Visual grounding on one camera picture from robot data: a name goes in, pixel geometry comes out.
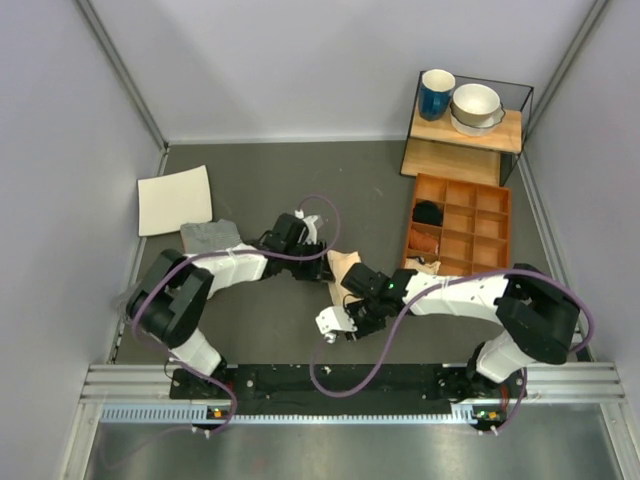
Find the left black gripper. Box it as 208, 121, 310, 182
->
283, 237, 334, 281

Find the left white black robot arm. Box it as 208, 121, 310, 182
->
124, 210, 333, 397

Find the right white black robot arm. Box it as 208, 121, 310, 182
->
336, 263, 581, 396

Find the cream rolled underwear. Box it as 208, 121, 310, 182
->
404, 257, 441, 275

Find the black rolled underwear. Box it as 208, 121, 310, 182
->
412, 200, 444, 227

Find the grey striped underwear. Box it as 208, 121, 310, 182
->
180, 219, 242, 254

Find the orange wooden divided organizer box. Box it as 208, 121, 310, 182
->
403, 174, 511, 276

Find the white board sheet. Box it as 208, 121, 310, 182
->
137, 165, 213, 237

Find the lower white bowl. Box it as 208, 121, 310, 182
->
451, 109, 506, 137

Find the white bowl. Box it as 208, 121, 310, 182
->
451, 109, 506, 137
451, 83, 501, 126

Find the blue mug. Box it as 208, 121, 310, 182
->
418, 69, 456, 121

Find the upper white bowl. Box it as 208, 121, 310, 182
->
451, 83, 501, 126

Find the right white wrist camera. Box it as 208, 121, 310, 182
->
315, 306, 357, 344

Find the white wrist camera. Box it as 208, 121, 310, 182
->
294, 209, 323, 244
315, 306, 357, 344

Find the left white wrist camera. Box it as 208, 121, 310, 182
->
294, 209, 323, 244

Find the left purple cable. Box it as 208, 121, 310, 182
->
132, 194, 342, 436

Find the black wire wooden shelf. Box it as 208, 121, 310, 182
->
399, 75, 535, 186

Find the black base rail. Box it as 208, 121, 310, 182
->
80, 362, 626, 431

